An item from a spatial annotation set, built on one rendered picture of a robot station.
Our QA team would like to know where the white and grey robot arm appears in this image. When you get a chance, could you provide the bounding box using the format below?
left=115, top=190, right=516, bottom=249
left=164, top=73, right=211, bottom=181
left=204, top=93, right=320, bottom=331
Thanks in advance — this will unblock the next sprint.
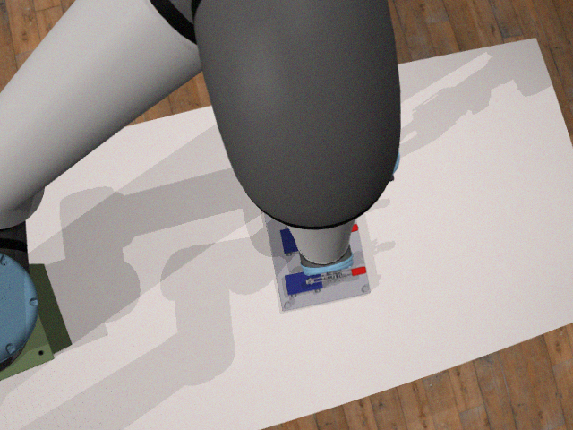
left=0, top=0, right=401, bottom=371

